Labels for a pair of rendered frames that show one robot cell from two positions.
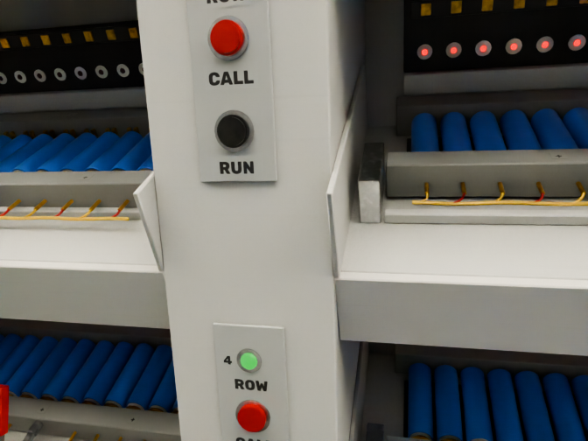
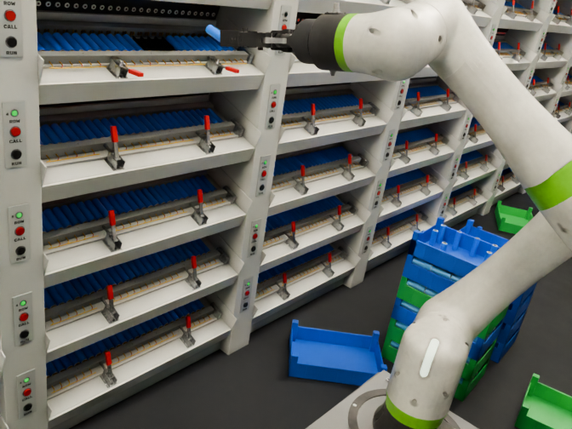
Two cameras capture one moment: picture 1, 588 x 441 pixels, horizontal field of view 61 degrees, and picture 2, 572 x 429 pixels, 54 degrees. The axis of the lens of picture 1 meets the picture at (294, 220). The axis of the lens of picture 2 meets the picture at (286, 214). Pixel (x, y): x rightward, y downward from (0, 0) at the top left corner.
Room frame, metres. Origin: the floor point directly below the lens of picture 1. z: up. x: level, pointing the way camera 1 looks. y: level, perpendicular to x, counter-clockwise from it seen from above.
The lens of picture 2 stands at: (-0.44, 1.38, 1.15)
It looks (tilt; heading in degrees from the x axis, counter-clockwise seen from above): 23 degrees down; 294
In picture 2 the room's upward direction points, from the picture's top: 9 degrees clockwise
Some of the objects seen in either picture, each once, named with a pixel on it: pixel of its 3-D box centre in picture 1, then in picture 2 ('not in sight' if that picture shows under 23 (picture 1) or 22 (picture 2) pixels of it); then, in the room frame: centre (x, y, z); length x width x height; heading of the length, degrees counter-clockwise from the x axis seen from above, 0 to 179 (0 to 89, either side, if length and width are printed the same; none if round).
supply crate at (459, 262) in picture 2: not in sight; (467, 252); (-0.32, -0.32, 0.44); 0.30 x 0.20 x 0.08; 169
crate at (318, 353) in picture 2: not in sight; (335, 352); (-0.03, -0.11, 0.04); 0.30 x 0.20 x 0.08; 27
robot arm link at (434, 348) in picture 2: not in sight; (427, 368); (-0.36, 0.37, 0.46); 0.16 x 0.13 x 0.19; 91
